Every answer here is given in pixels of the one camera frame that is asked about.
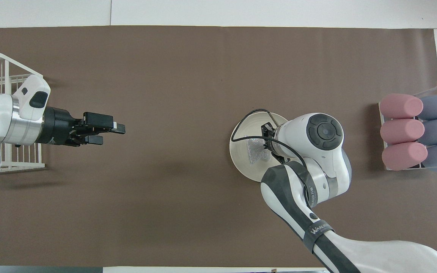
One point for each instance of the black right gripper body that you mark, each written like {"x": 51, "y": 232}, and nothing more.
{"x": 268, "y": 131}

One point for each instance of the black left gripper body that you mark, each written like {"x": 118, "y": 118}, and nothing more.
{"x": 57, "y": 127}

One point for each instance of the silver plastic bag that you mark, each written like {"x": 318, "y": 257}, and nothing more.
{"x": 255, "y": 151}

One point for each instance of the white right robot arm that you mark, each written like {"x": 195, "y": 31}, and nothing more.
{"x": 317, "y": 159}

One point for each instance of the white round plate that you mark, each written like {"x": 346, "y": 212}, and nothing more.
{"x": 241, "y": 159}

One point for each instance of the brown table mat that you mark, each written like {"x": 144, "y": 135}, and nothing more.
{"x": 165, "y": 197}

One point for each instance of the pink plastic cup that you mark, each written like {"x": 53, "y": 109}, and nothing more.
{"x": 404, "y": 156}
{"x": 400, "y": 131}
{"x": 400, "y": 106}

